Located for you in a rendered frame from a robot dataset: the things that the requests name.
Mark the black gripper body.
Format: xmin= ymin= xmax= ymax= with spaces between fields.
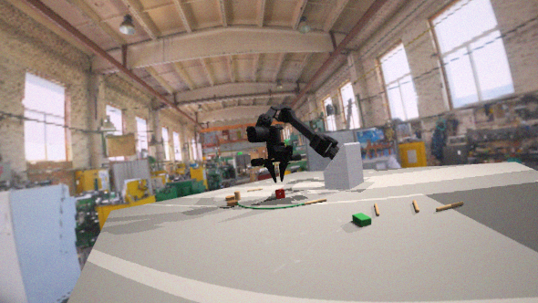
xmin=251 ymin=141 xmax=302 ymax=167

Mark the small green block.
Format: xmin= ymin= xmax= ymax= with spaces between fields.
xmin=352 ymin=213 xmax=372 ymax=226

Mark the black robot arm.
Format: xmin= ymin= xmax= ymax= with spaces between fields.
xmin=246 ymin=104 xmax=339 ymax=160

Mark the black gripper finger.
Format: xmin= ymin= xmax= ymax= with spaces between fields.
xmin=279 ymin=162 xmax=290 ymax=182
xmin=264 ymin=165 xmax=276 ymax=183

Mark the red block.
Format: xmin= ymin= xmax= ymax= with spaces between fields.
xmin=275 ymin=189 xmax=285 ymax=199

